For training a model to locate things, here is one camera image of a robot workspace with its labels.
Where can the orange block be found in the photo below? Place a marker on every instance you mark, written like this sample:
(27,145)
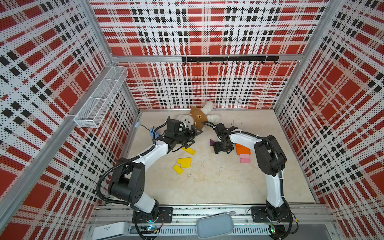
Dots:
(241,147)
(245,152)

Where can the black hook rail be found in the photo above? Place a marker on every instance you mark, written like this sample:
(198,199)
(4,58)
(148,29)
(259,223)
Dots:
(261,59)

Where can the yellow short block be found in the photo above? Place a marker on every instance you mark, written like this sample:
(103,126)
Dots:
(185,165)

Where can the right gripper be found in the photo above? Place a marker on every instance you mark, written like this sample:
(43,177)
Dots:
(217,148)

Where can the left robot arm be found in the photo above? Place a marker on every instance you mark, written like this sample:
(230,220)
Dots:
(124,183)

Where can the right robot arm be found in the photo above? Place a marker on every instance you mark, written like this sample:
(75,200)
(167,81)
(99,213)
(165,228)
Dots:
(271,161)

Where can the white teddy bear brown shirt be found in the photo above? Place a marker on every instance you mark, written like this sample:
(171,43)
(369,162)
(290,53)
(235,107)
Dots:
(197,116)

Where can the grey pouch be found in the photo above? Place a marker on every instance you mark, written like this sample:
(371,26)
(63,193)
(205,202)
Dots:
(214,226)

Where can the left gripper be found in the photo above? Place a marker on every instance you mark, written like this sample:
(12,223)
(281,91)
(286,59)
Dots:
(190,136)

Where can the white wire mesh basket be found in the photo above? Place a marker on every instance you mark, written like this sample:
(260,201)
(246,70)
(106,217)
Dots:
(101,98)

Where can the white box device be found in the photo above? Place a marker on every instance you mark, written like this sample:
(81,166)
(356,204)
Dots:
(111,231)

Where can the pink block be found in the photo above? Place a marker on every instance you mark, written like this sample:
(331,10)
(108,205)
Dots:
(245,160)
(244,156)

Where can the yellow small block left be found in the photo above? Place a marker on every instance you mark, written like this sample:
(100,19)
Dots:
(178,169)

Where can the blue cable connector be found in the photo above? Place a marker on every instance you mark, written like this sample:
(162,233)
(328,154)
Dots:
(154,133)

